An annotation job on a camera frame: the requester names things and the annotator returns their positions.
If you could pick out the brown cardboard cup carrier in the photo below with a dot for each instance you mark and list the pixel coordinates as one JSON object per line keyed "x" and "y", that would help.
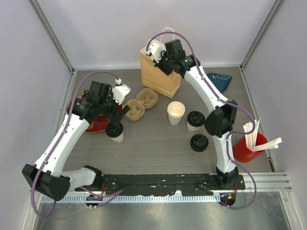
{"x": 145, "y": 99}

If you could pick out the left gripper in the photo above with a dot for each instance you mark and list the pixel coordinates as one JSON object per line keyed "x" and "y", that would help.
{"x": 117, "y": 117}

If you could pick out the white paper cup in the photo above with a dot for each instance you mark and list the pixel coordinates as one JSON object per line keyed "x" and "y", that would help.
{"x": 119, "y": 139}
{"x": 192, "y": 129}

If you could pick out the blue ceramic dish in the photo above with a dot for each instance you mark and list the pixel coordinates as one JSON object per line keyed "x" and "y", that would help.
{"x": 220, "y": 81}

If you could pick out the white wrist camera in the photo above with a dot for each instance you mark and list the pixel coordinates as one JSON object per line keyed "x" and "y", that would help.
{"x": 120, "y": 91}
{"x": 154, "y": 50}

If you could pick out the red cup of straws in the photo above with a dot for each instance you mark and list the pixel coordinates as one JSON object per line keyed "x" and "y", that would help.
{"x": 252, "y": 145}

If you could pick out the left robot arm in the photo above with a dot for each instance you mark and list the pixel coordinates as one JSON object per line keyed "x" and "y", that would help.
{"x": 46, "y": 175}

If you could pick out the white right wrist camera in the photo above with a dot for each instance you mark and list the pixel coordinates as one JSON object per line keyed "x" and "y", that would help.
{"x": 154, "y": 50}

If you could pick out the brown paper takeout bag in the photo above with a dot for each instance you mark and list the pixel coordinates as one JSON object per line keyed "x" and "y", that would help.
{"x": 155, "y": 79}

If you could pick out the black cup lid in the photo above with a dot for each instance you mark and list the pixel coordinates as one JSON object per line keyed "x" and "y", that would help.
{"x": 114, "y": 131}
{"x": 195, "y": 118}

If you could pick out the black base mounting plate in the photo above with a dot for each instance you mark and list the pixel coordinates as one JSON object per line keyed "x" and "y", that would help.
{"x": 191, "y": 184}

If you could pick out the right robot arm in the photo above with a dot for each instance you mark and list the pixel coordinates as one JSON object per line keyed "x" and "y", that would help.
{"x": 219, "y": 123}

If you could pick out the stack of black cup lids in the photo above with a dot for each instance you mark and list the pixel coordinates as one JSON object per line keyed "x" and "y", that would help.
{"x": 199, "y": 142}

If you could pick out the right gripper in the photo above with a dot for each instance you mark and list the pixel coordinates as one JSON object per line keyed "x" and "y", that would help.
{"x": 163, "y": 55}

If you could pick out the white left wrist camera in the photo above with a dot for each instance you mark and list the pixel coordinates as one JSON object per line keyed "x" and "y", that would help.
{"x": 120, "y": 91}

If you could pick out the dark red round tray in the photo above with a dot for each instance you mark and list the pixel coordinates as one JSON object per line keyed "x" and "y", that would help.
{"x": 99, "y": 124}

